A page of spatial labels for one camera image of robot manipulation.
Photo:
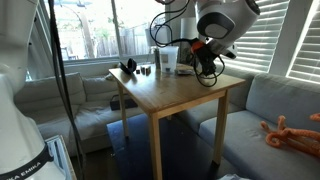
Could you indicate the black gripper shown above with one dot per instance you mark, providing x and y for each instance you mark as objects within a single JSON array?
[{"x": 209, "y": 56}]

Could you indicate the grey pouch sachet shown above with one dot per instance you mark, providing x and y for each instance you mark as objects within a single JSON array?
[{"x": 184, "y": 71}]

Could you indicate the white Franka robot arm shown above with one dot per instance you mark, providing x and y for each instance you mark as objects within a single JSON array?
[{"x": 20, "y": 140}]

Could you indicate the frosted translucent plastic cup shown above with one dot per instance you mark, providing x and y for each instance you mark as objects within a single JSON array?
[{"x": 169, "y": 60}]

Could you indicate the green potted plant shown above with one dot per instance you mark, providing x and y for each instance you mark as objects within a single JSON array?
[{"x": 188, "y": 56}]

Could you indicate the light wooden table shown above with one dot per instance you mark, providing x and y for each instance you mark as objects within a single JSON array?
[{"x": 176, "y": 90}]

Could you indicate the white lamp shade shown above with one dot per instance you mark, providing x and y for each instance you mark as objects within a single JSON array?
[{"x": 189, "y": 28}]

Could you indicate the stainless steel tumbler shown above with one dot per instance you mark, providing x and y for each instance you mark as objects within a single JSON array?
[{"x": 157, "y": 60}]

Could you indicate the white window blinds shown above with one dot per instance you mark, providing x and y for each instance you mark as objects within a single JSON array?
[
  {"x": 256, "y": 36},
  {"x": 308, "y": 53}
]

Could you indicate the grey trapezoid lampshade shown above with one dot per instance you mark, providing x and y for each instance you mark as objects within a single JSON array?
[{"x": 156, "y": 36}]

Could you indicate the small dark jar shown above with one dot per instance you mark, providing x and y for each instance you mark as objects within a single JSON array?
[{"x": 145, "y": 70}]

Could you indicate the small black cube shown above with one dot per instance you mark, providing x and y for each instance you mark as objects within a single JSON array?
[{"x": 138, "y": 71}]

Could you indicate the black oval zip case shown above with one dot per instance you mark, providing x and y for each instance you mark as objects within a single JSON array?
[{"x": 127, "y": 66}]

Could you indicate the dark blue rug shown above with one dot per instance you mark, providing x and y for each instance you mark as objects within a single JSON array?
[{"x": 186, "y": 150}]

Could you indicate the black flat bag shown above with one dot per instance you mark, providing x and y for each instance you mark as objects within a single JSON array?
[{"x": 115, "y": 104}]

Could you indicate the blue white patterned paper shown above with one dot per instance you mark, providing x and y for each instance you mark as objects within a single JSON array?
[{"x": 233, "y": 177}]

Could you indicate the large glass window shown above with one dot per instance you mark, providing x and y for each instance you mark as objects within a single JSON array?
[{"x": 93, "y": 33}]

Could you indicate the beige cushioned sofa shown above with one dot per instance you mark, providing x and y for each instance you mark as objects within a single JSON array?
[{"x": 56, "y": 93}]

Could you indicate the white slatted frame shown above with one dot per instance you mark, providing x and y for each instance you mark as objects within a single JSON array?
[{"x": 61, "y": 156}]

